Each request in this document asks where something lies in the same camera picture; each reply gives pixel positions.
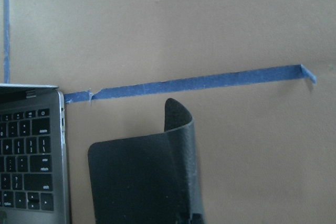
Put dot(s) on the grey laptop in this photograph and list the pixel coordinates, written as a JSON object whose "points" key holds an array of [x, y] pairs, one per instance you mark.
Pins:
{"points": [[34, 169]]}

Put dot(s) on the black mouse pad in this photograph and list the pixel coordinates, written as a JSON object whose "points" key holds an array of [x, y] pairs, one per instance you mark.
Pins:
{"points": [[149, 179]]}

